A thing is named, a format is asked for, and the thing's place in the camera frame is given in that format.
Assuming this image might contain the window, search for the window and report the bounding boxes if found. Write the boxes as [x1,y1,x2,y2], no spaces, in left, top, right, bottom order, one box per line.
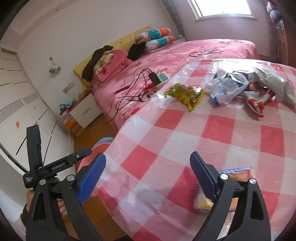
[188,0,256,20]

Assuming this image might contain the colourful bolster pillow lower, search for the colourful bolster pillow lower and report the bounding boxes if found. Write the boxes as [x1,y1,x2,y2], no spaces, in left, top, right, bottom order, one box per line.
[145,36,175,51]

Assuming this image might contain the grey curtain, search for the grey curtain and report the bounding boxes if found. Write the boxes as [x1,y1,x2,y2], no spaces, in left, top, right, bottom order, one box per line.
[160,0,185,37]

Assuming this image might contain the colourful bolster pillow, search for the colourful bolster pillow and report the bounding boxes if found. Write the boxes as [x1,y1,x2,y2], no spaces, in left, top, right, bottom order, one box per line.
[134,28,171,44]
[145,36,175,51]

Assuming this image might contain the black clothing on bed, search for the black clothing on bed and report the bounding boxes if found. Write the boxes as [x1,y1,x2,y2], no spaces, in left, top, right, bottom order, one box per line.
[127,43,145,61]

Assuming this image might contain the pink folded quilt pillow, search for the pink folded quilt pillow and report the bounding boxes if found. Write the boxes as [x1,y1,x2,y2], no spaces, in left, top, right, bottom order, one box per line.
[92,50,132,85]

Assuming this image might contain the white bedside cabinet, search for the white bedside cabinet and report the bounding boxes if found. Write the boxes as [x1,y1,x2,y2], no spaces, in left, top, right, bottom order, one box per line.
[70,93,102,128]

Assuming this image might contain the black silver snack bag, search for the black silver snack bag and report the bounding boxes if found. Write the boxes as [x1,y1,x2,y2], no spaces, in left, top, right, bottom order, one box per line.
[233,67,295,105]

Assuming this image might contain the white power strip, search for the white power strip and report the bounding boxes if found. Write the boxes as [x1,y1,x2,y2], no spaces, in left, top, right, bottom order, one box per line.
[156,71,170,89]

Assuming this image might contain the red white checkered tablecloth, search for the red white checkered tablecloth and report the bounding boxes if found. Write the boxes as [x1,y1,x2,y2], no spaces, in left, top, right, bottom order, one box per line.
[93,58,296,241]

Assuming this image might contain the brown wooden dresser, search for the brown wooden dresser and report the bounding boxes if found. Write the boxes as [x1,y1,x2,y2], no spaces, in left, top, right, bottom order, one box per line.
[275,17,296,68]

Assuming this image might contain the floral pillow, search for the floral pillow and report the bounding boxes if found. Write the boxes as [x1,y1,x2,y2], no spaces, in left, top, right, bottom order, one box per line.
[93,52,114,75]

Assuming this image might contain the orange boxes on floor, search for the orange boxes on floor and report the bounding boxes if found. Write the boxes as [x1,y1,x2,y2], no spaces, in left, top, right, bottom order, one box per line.
[61,110,84,137]

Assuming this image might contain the person's left hand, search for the person's left hand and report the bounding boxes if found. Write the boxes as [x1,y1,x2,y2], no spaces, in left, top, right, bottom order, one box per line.
[26,188,68,217]

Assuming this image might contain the red white snack wrapper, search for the red white snack wrapper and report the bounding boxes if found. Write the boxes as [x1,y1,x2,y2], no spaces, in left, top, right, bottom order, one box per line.
[240,82,275,118]

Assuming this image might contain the white wardrobe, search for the white wardrobe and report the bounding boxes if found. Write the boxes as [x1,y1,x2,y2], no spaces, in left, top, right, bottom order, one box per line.
[1,49,74,174]

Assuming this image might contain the colourful bolster pillow upper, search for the colourful bolster pillow upper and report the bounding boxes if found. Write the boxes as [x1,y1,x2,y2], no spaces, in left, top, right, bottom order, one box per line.
[134,28,171,44]

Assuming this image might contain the yellow green noodle wrapper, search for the yellow green noodle wrapper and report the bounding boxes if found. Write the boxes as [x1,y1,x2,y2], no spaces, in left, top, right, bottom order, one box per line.
[164,83,204,112]

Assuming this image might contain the pink bed with blanket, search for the pink bed with blanket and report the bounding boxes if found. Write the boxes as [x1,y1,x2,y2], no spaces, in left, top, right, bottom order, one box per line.
[92,39,259,131]

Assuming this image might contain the black cables on bed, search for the black cables on bed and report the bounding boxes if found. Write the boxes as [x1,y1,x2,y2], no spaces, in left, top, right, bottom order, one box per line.
[104,67,163,126]

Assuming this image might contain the folded blankets on dresser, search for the folded blankets on dresser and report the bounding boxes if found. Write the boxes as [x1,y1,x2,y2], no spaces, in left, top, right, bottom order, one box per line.
[266,1,281,23]

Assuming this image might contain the yellow tissue pack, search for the yellow tissue pack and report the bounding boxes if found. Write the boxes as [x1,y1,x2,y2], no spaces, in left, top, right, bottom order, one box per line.
[193,166,253,212]

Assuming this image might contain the black phone on bed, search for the black phone on bed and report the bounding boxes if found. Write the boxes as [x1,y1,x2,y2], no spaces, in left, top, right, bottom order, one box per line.
[114,85,130,94]

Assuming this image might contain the yellow wooden headboard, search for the yellow wooden headboard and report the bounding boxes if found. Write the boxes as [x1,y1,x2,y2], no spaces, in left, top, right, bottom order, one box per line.
[72,26,153,88]

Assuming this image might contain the black charger adapter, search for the black charger adapter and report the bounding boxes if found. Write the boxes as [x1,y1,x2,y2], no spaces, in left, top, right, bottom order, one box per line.
[148,72,161,86]

